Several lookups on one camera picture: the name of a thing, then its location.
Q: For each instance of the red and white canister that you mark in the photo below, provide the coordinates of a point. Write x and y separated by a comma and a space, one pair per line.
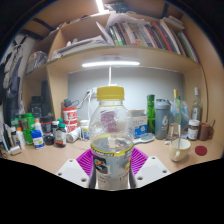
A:
70, 116

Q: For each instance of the white bottle blue label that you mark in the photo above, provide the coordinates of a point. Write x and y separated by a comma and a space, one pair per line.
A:
37, 140

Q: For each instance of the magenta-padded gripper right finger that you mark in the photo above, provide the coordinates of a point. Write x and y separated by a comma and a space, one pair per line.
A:
151, 170

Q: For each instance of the cream ceramic cup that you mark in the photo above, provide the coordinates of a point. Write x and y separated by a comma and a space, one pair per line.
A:
180, 153

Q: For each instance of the wooden shelf unit with books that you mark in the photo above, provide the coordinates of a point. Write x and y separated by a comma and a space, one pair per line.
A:
133, 53

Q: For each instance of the dark bottle green cap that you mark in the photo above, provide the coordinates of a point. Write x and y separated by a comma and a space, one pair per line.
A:
60, 136

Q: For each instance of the brown mug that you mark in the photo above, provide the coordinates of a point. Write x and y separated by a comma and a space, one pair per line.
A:
205, 131

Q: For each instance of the ceiling light bar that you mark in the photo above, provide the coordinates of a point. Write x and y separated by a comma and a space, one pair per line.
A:
100, 5

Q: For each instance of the clear drink bottle yellow cap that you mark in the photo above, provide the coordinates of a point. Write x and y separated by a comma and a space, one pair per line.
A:
111, 160

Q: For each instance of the white and blue carton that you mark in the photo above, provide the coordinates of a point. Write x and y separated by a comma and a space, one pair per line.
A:
140, 125

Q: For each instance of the hanging dark clothes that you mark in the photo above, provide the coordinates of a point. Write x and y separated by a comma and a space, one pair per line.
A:
11, 76

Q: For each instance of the white desk lamp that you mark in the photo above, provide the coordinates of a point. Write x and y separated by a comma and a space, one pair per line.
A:
110, 63

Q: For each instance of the grey shaker bottle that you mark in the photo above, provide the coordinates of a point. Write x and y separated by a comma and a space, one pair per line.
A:
162, 120

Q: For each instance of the brown jar white lid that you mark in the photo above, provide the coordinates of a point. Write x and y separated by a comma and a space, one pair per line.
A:
193, 130

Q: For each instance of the spoon in cream cup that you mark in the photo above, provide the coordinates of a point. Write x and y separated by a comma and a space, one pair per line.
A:
179, 136

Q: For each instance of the white bottle orange cap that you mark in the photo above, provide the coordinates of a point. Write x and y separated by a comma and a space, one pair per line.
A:
20, 138

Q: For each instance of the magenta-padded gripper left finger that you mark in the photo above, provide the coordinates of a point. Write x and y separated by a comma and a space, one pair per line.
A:
71, 171

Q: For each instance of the green plastic container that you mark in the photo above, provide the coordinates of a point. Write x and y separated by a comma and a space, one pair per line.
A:
27, 128

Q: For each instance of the clear glass bottle white cap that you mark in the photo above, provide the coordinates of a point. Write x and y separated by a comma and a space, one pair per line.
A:
196, 108

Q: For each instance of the light blue hairbrush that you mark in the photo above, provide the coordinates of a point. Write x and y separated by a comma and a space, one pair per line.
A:
146, 137

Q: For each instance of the flat round red coaster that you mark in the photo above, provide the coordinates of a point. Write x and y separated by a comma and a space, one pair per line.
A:
201, 150

